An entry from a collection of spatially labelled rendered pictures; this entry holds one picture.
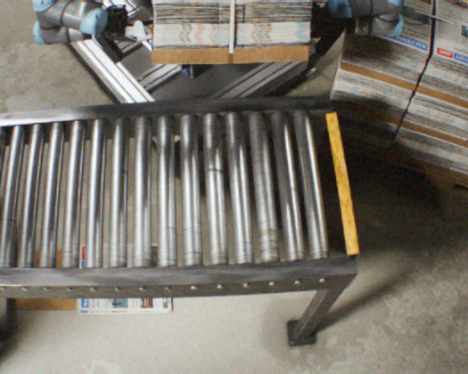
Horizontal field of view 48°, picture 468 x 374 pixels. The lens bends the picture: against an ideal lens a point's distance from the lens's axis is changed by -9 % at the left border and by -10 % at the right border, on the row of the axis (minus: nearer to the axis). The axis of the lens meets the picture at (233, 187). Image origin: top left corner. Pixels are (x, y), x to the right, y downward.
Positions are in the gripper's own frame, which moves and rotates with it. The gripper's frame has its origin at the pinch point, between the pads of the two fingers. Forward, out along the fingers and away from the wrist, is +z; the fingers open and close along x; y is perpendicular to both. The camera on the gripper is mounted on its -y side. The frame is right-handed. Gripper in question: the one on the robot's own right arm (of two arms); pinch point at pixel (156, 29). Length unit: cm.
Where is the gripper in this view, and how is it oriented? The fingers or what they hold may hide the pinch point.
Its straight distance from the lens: 160.6
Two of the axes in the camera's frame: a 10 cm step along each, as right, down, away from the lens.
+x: -0.6, -6.6, 7.5
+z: 10.0, -0.3, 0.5
